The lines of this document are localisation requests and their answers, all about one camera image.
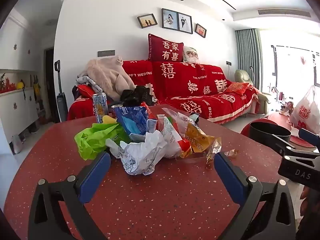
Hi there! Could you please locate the white cabinet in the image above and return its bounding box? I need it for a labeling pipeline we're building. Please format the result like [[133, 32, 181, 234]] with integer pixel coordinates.
[[0, 69, 40, 153]]

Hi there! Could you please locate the white paper wrapper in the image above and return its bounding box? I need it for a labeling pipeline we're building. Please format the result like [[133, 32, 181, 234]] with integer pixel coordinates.
[[106, 130, 168, 176]]

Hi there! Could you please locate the red foil wrapper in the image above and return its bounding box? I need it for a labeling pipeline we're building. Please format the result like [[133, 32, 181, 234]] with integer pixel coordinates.
[[139, 102, 158, 120]]

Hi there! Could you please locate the grey-green curtain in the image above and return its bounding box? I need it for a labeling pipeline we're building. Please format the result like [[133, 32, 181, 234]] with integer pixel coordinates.
[[235, 28, 263, 93]]

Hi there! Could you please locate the small white bag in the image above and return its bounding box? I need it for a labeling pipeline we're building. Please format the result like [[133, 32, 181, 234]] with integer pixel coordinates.
[[11, 134, 24, 154]]

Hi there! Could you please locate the plain red cushion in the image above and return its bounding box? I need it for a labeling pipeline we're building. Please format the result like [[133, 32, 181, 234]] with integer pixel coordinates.
[[75, 84, 99, 99]]

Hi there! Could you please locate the beige fluffy coat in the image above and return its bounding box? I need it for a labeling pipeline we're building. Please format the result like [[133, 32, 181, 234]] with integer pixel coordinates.
[[80, 56, 137, 102]]

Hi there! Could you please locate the red paper ornament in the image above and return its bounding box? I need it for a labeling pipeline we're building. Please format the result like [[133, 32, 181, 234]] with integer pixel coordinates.
[[0, 74, 15, 94]]

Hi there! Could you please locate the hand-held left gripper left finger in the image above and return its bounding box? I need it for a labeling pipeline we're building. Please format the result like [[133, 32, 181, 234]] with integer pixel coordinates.
[[28, 151, 111, 240]]

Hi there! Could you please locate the person's right hand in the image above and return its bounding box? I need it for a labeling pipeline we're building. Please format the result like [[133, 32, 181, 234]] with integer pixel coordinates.
[[299, 185, 312, 227]]

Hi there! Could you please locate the pale green wrapper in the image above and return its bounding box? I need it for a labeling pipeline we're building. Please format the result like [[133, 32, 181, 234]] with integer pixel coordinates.
[[187, 112, 200, 126]]

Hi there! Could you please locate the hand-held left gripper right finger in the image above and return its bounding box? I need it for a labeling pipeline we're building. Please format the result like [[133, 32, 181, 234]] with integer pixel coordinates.
[[213, 152, 297, 240]]

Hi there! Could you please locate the large red printed pillow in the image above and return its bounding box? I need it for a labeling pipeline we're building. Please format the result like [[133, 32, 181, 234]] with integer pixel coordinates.
[[148, 33, 184, 62]]

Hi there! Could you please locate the clear plastic bag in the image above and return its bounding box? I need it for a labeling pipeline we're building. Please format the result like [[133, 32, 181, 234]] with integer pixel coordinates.
[[161, 107, 198, 130]]

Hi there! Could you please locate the yellow hanging bag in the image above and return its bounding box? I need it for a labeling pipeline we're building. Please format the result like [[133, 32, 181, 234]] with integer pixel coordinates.
[[32, 75, 42, 103]]

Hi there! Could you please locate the black clothing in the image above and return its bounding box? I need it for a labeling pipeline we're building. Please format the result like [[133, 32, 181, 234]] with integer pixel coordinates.
[[120, 85, 157, 107]]

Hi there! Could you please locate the blue white foil packet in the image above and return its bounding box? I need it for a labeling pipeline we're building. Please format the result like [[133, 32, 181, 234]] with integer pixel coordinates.
[[146, 119, 159, 137]]

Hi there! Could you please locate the grey crumpled cloth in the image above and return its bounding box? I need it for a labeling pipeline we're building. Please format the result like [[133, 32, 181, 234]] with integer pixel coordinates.
[[76, 75, 97, 90]]

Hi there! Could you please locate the small red packet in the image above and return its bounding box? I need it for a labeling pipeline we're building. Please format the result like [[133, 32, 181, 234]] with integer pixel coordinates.
[[178, 140, 193, 158]]

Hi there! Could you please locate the red covered sofa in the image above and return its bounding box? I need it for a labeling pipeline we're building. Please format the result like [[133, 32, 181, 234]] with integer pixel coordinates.
[[67, 60, 258, 125]]

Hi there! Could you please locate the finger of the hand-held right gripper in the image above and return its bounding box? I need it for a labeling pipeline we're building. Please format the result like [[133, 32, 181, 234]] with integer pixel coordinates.
[[299, 128, 320, 144], [274, 134, 320, 159]]

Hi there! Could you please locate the white printed pillow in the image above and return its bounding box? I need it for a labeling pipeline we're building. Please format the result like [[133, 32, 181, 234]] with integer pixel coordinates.
[[182, 46, 200, 64]]

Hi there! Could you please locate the small red embroidered cushion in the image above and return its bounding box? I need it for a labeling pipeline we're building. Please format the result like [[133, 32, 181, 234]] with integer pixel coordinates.
[[225, 82, 249, 95]]

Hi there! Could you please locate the framed couple portrait photo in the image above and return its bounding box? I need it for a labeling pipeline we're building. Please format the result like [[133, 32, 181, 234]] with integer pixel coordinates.
[[177, 12, 193, 34]]

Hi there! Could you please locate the round red side table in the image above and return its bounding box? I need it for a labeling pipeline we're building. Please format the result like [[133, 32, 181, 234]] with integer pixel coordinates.
[[267, 112, 318, 148]]

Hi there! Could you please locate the blue tissue packet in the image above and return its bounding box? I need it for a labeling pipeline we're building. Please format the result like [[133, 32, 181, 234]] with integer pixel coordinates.
[[114, 105, 150, 135]]

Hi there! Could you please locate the framed red-toned photo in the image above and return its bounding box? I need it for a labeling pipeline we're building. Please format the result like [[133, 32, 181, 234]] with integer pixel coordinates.
[[195, 23, 207, 38]]

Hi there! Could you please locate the yellow wrapper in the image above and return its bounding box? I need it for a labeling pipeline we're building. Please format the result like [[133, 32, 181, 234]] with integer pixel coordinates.
[[102, 115, 118, 125]]

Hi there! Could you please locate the green plastic bag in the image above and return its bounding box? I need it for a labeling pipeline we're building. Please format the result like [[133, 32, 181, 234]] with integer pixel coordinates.
[[74, 123, 130, 161]]

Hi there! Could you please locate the white red-printed plastic bag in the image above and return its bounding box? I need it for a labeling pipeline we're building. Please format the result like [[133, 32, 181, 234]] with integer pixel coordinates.
[[290, 85, 320, 132]]

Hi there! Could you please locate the tall blue drink can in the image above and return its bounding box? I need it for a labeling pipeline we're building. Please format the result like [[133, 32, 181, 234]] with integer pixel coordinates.
[[92, 92, 108, 124]]

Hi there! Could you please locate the grey upright vacuum cleaner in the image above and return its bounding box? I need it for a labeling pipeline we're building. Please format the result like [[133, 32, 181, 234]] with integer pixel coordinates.
[[54, 60, 68, 123]]

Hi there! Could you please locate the white printed wrapper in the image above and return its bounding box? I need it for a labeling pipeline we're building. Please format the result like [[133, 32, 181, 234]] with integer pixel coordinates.
[[156, 115, 185, 158]]

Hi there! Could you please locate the black trash bin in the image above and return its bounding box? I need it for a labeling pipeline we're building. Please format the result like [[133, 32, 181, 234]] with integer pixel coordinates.
[[249, 121, 292, 148]]

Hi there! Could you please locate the beige leather armchair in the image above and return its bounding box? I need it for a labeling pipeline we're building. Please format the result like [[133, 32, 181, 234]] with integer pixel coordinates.
[[234, 69, 272, 117]]

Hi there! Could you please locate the framed bouquet portrait photo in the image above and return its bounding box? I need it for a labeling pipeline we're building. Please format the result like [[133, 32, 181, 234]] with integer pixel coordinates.
[[161, 8, 178, 30]]

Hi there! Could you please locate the ceiling air vent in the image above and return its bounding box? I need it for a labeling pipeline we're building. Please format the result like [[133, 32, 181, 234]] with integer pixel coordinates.
[[257, 9, 312, 18]]

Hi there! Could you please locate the framed sunset photo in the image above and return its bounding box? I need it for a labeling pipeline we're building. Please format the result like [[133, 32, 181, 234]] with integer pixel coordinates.
[[137, 14, 158, 28]]

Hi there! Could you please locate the orange snack wrapper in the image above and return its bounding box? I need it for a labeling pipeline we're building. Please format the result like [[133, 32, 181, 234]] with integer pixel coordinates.
[[184, 122, 222, 153]]

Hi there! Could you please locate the short red drink can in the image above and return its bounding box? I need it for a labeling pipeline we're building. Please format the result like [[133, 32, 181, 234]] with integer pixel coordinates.
[[111, 104, 123, 119]]

